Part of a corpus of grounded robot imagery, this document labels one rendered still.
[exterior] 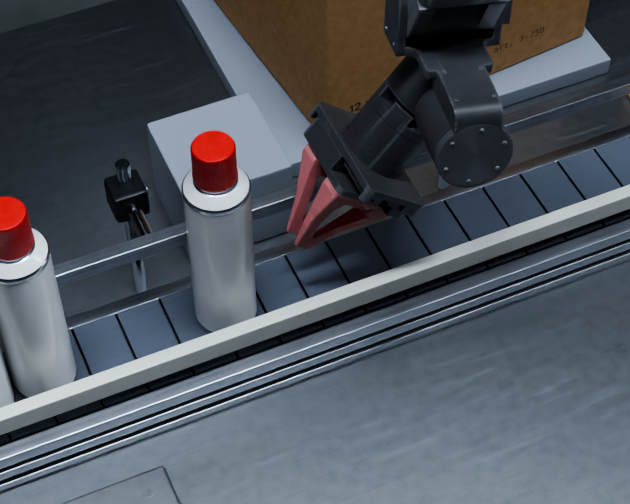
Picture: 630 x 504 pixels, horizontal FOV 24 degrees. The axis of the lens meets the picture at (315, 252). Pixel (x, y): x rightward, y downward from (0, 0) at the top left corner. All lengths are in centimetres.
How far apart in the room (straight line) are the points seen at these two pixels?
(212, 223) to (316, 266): 18
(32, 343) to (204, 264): 14
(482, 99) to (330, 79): 31
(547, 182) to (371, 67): 19
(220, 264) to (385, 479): 22
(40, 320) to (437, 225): 37
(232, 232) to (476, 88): 21
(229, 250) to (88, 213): 28
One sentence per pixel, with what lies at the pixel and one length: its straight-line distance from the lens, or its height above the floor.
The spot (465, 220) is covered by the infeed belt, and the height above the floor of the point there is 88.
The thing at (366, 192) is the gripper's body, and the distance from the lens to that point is 109.
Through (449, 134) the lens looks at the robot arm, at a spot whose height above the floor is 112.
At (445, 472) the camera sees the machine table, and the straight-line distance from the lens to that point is 119.
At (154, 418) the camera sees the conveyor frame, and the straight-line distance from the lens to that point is 119.
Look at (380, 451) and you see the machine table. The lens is 120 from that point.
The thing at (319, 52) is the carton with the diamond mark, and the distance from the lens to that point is 131.
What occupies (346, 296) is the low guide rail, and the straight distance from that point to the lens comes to 118.
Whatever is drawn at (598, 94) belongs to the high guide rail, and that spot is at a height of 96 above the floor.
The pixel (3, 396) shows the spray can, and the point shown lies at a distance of 116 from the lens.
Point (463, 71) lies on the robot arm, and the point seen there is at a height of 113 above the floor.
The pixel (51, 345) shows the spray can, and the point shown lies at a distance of 113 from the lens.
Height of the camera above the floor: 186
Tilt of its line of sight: 51 degrees down
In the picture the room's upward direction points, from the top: straight up
